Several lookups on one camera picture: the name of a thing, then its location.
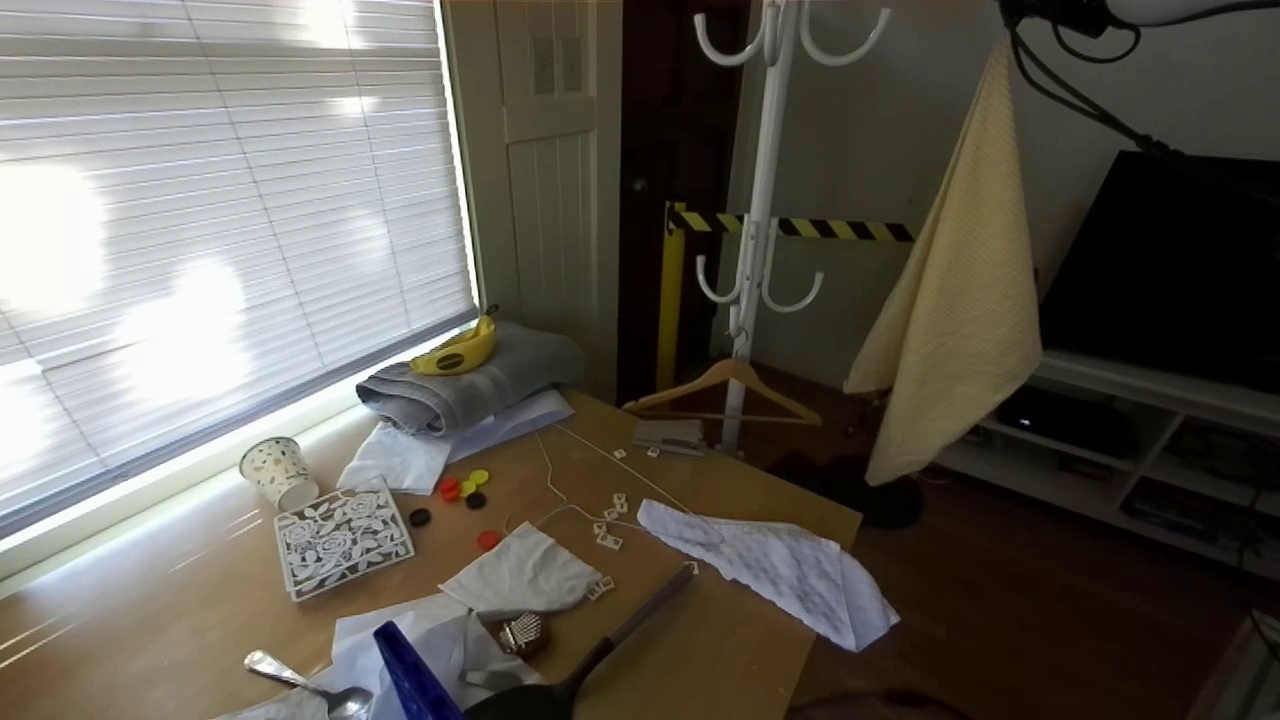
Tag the brown silver wrapped snack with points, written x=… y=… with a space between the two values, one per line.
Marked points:
x=520 y=635

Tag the white patterned cloth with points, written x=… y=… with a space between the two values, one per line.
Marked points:
x=786 y=565

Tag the blue grid game board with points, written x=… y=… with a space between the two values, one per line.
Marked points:
x=406 y=681

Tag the black television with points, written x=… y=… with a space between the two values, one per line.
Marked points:
x=1175 y=283

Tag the red game disc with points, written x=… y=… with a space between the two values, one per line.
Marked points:
x=451 y=490
x=490 y=542

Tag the grey folded towel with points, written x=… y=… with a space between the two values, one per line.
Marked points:
x=504 y=385

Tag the yellow black striped barrier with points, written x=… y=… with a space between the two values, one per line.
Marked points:
x=670 y=307

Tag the metal spoon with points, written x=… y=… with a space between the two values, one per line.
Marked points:
x=273 y=670

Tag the white television stand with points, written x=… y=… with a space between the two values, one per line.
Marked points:
x=1201 y=402

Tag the white window blinds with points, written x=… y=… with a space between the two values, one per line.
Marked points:
x=201 y=202

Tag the pale blue sheet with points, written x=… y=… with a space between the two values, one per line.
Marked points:
x=515 y=424

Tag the yellow towel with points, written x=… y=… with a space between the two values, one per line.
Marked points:
x=963 y=307

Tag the white folded cloth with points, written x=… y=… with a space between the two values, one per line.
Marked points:
x=394 y=460

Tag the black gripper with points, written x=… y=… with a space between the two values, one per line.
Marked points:
x=1053 y=14

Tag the yellow game disc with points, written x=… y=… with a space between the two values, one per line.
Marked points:
x=476 y=476

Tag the clear plastic bag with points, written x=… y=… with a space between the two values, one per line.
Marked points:
x=445 y=643

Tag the white panelled door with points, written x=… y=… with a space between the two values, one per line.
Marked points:
x=544 y=202

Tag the dark brown wooden door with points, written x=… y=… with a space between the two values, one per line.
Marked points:
x=667 y=104

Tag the black game disc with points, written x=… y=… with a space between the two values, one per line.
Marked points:
x=416 y=519
x=476 y=500

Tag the white patterned paper cup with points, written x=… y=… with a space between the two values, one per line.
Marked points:
x=279 y=470

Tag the white coat rack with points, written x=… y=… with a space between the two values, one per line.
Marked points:
x=760 y=174

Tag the black frying pan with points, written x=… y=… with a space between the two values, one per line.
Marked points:
x=534 y=701

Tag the white patterned square box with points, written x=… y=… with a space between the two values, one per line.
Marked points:
x=341 y=542

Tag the small grey flat object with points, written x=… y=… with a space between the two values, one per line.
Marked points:
x=667 y=439

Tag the white napkin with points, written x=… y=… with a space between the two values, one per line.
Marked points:
x=524 y=568

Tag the black media box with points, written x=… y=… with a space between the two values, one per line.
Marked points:
x=1064 y=422

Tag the yellow banana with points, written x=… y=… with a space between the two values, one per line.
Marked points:
x=462 y=354

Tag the wooden clothes hanger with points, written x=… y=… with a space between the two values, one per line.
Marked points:
x=672 y=382

